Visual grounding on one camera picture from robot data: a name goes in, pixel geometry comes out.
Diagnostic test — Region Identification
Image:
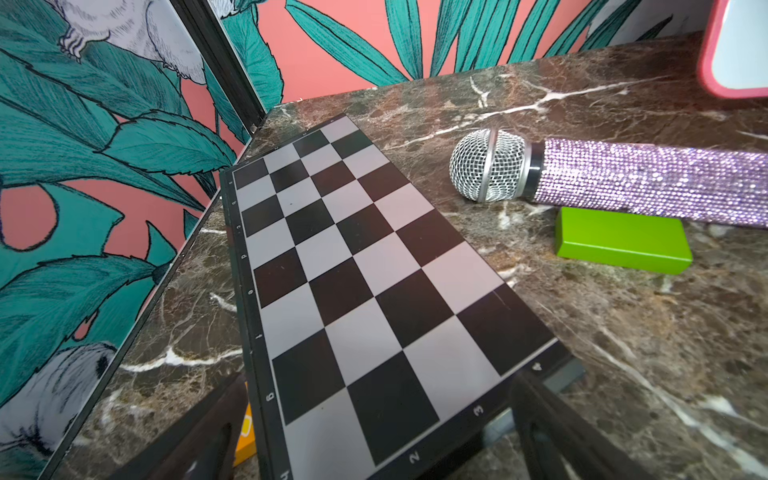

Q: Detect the purple glitter microphone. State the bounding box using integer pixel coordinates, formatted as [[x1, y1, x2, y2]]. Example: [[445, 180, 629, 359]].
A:
[[449, 129, 767, 228]]

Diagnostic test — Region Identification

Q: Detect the black frame post left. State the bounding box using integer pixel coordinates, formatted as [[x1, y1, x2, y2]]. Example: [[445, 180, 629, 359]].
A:
[[170, 0, 267, 137]]

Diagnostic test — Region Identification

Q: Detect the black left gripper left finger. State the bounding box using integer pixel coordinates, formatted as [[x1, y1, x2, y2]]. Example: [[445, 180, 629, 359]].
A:
[[110, 374, 248, 479]]

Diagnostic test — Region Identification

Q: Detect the yellow letter block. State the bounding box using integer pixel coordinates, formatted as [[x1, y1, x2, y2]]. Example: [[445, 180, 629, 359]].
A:
[[233, 405, 257, 467]]

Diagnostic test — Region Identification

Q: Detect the pink framed whiteboard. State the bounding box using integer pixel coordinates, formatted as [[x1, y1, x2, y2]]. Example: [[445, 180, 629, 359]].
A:
[[697, 0, 768, 99]]

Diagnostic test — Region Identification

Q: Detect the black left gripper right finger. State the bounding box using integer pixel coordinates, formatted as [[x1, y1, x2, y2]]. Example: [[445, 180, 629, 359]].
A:
[[510, 372, 652, 479]]

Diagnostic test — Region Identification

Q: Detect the green rectangular block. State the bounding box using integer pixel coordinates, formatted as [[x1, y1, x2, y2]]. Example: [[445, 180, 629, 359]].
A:
[[555, 207, 693, 275]]

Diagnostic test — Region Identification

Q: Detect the black white checkered board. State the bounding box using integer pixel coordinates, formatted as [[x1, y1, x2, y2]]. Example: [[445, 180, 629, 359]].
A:
[[221, 116, 584, 479]]

